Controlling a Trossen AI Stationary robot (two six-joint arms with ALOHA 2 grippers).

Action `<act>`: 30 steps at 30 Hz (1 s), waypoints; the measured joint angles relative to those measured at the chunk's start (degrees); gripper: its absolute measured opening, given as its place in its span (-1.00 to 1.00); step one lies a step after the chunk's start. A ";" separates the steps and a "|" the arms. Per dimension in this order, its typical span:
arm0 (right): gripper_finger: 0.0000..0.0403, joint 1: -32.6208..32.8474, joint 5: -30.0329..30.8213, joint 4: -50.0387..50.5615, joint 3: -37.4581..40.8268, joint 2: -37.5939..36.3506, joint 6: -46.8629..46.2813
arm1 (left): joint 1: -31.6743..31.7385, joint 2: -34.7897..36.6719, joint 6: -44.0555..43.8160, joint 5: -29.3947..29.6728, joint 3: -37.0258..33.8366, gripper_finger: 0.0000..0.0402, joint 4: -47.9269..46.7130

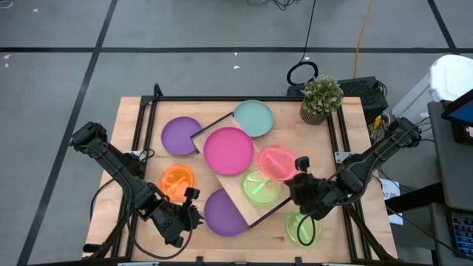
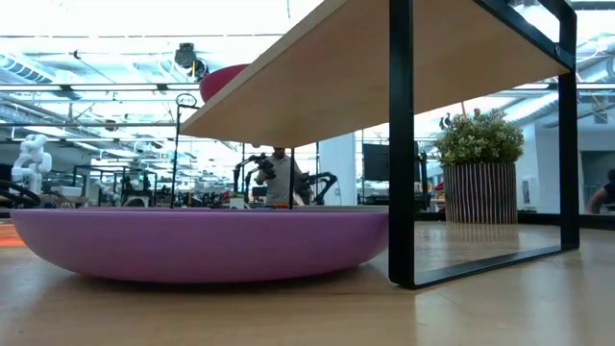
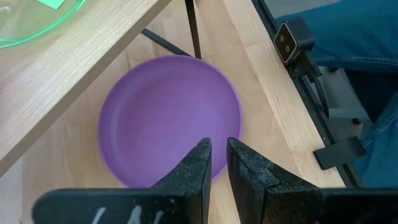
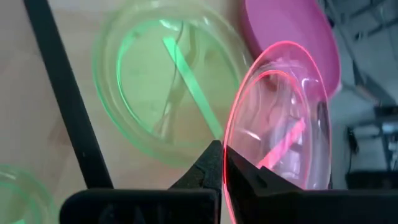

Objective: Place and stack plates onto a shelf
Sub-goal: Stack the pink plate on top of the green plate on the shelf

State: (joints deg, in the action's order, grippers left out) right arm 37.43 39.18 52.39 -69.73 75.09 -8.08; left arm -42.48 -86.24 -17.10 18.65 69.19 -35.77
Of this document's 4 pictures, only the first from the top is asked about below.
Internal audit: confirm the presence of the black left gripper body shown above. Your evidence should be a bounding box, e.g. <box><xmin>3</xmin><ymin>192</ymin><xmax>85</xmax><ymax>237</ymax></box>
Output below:
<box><xmin>149</xmin><ymin>199</ymin><xmax>203</xmax><ymax>249</ymax></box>

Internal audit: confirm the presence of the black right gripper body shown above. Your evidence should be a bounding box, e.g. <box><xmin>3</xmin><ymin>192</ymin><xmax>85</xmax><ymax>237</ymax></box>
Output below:
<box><xmin>285</xmin><ymin>171</ymin><xmax>336</xmax><ymax>222</ymax></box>

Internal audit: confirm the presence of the purple plate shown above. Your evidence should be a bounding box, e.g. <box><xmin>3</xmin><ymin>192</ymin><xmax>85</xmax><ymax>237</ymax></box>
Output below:
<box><xmin>203</xmin><ymin>188</ymin><xmax>249</xmax><ymax>238</ymax></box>
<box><xmin>160</xmin><ymin>116</ymin><xmax>203</xmax><ymax>157</ymax></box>

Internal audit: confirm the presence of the orange transparent plate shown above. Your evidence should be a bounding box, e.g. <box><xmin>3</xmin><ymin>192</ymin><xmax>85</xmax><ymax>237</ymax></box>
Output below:
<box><xmin>159</xmin><ymin>164</ymin><xmax>196</xmax><ymax>202</ymax></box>

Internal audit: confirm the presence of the green transparent plate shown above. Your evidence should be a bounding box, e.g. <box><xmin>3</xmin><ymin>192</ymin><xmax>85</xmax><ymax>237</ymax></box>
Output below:
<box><xmin>240</xmin><ymin>168</ymin><xmax>283</xmax><ymax>207</ymax></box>
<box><xmin>285</xmin><ymin>209</ymin><xmax>323</xmax><ymax>248</ymax></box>

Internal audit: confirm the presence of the pink transparent plate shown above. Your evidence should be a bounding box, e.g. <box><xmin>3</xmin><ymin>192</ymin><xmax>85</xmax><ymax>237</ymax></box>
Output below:
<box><xmin>256</xmin><ymin>144</ymin><xmax>299</xmax><ymax>183</ymax></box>

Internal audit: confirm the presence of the magenta plate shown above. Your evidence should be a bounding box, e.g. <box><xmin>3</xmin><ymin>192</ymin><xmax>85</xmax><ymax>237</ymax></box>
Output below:
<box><xmin>203</xmin><ymin>126</ymin><xmax>256</xmax><ymax>176</ymax></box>

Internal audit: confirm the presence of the teal plate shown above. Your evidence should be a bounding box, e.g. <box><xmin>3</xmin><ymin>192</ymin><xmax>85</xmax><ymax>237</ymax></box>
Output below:
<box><xmin>233</xmin><ymin>99</ymin><xmax>275</xmax><ymax>138</ymax></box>

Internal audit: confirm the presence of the wooden shelf with black legs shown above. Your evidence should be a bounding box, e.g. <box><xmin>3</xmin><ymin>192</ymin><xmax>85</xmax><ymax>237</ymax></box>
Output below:
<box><xmin>190</xmin><ymin>112</ymin><xmax>295</xmax><ymax>229</ymax></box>

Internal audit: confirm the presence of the white paper sheet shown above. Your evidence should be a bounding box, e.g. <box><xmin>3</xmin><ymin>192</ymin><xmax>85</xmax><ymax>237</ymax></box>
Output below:
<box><xmin>380</xmin><ymin>179</ymin><xmax>404</xmax><ymax>226</ymax></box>

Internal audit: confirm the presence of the potted plant in ribbed pot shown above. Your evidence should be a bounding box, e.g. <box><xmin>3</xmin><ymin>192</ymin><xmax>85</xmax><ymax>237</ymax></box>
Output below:
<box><xmin>299</xmin><ymin>75</ymin><xmax>344</xmax><ymax>126</ymax></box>

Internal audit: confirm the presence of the grey desk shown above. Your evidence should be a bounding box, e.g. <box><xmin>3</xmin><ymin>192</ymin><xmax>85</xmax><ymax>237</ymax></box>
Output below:
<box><xmin>428</xmin><ymin>99</ymin><xmax>473</xmax><ymax>266</ymax></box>

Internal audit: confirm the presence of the black keyboard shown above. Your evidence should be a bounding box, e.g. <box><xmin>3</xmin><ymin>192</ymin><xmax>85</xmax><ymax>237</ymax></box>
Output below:
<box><xmin>449</xmin><ymin>210</ymin><xmax>473</xmax><ymax>260</ymax></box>

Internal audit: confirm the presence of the black monitor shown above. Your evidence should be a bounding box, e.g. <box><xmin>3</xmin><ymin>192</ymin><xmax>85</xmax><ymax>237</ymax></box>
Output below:
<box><xmin>441</xmin><ymin>88</ymin><xmax>473</xmax><ymax>146</ymax></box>

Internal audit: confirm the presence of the white lidded bin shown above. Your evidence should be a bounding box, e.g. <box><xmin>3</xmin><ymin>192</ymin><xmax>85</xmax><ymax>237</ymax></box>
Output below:
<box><xmin>392</xmin><ymin>54</ymin><xmax>473</xmax><ymax>131</ymax></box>

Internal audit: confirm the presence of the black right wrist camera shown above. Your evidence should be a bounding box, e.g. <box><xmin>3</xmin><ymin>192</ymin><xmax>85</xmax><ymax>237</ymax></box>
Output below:
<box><xmin>294</xmin><ymin>155</ymin><xmax>311</xmax><ymax>173</ymax></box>

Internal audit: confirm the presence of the black aluminium table frame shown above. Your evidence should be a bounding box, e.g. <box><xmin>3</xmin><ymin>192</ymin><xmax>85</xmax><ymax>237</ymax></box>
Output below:
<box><xmin>83</xmin><ymin>83</ymin><xmax>398</xmax><ymax>266</ymax></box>

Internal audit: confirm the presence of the black coiled cable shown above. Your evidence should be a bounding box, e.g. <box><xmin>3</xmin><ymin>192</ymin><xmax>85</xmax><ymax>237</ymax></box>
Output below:
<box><xmin>287</xmin><ymin>0</ymin><xmax>319</xmax><ymax>86</ymax></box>

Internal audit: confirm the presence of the yellow cable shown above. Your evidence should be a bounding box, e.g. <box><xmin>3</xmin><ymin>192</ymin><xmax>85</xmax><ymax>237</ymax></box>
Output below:
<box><xmin>353</xmin><ymin>0</ymin><xmax>376</xmax><ymax>79</ymax></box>

